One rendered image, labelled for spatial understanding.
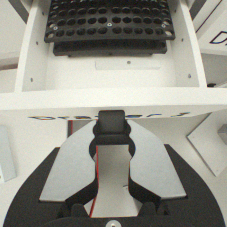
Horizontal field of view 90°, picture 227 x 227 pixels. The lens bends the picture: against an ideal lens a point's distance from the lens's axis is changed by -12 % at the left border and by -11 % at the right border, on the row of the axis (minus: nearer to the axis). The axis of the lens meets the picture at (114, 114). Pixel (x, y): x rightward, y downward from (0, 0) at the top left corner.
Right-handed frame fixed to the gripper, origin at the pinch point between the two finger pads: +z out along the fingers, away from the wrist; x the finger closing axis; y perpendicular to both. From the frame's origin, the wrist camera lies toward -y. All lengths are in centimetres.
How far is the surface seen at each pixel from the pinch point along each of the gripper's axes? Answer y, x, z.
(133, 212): 106, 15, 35
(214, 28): -11.0, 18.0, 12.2
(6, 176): 15.6, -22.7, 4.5
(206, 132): 54, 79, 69
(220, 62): -4.4, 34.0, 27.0
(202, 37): -9.4, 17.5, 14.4
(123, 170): 78, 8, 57
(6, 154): 12.7, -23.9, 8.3
